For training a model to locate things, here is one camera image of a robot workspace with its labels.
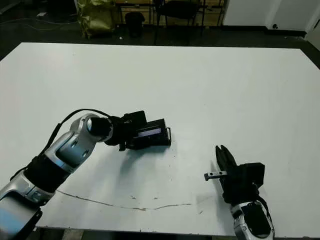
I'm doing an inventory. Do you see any yellow-green plastic bag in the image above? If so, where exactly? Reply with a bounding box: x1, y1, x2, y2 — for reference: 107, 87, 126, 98
77, 0, 118, 39

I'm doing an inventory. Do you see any thin white floor cable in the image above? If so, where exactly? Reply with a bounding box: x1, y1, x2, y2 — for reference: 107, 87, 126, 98
0, 17, 79, 31

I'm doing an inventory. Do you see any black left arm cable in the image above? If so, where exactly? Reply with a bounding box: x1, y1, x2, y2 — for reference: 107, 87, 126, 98
9, 108, 114, 181

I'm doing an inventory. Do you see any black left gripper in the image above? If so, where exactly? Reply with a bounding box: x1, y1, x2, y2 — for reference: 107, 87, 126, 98
104, 115, 138, 153

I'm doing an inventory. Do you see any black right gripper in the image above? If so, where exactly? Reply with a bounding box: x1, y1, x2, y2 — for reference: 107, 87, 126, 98
204, 144, 260, 205

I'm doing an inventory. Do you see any black floor bin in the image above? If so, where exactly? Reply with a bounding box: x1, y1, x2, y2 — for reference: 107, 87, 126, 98
124, 12, 146, 39

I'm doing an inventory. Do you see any black box lid with print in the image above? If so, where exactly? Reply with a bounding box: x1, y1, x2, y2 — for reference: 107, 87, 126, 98
129, 118, 171, 151

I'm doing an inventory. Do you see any black box base white insert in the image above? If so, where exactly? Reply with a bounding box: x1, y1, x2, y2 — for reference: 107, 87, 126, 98
164, 126, 173, 148

